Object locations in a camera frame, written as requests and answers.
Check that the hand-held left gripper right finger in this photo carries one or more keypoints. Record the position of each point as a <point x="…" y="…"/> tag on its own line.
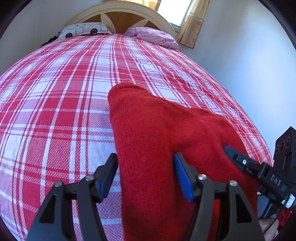
<point x="182" y="177"/>

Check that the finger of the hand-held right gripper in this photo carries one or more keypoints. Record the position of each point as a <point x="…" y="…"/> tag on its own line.
<point x="242" y="162"/>

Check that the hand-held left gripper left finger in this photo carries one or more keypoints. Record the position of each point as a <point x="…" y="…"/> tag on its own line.
<point x="108" y="176"/>

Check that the red knit sweater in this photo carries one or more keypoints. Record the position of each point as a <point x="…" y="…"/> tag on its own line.
<point x="150" y="139"/>

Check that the person's right hand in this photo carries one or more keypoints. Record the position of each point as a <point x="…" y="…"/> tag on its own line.
<point x="268" y="231"/>

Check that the red white plaid bed sheet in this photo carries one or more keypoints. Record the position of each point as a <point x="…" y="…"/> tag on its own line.
<point x="57" y="104"/>

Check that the beige curtain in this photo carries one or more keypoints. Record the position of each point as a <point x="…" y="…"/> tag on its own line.
<point x="150" y="3"/>
<point x="194" y="27"/>

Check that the pink pillow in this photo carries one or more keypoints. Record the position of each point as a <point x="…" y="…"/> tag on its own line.
<point x="155" y="36"/>

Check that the dark cloth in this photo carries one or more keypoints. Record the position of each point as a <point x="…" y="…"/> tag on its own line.
<point x="48" y="40"/>

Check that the grey patterned pillow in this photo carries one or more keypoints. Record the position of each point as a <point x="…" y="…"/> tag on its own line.
<point x="83" y="29"/>

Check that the cream wooden headboard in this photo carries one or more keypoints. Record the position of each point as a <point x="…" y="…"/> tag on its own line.
<point x="124" y="20"/>

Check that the window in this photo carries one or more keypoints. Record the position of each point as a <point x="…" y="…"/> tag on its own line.
<point x="178" y="11"/>

